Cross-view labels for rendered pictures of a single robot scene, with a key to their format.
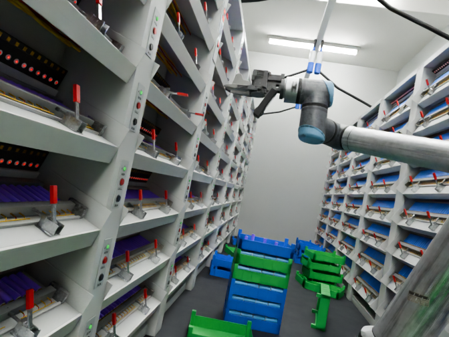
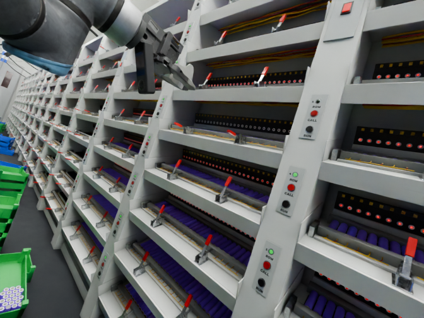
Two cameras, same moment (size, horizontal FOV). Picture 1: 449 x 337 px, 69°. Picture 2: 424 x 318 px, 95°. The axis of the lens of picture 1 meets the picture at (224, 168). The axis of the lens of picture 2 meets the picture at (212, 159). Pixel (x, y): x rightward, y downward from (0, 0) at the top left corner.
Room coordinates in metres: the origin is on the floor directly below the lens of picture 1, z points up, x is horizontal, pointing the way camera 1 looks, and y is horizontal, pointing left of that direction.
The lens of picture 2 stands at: (1.60, -0.38, 0.84)
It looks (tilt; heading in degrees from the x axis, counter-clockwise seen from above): 4 degrees up; 122
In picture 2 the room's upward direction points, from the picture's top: 19 degrees clockwise
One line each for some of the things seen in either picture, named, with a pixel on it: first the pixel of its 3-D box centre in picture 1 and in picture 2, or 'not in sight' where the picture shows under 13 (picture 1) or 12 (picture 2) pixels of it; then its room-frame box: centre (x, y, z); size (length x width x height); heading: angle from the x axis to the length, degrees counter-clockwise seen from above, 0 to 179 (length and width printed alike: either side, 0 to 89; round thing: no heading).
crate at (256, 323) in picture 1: (250, 313); not in sight; (1.86, -0.30, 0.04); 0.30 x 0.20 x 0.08; 90
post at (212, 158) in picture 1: (205, 153); not in sight; (2.23, 0.15, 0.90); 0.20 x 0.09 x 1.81; 82
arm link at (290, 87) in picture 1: (290, 89); (122, 24); (1.14, -0.17, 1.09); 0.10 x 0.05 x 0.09; 172
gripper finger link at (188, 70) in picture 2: (238, 85); (188, 74); (1.19, 0.01, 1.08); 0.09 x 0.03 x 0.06; 74
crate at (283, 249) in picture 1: (264, 243); not in sight; (1.86, -0.30, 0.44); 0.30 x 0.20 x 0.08; 90
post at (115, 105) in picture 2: not in sight; (112, 129); (0.15, 0.45, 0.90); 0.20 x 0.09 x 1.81; 82
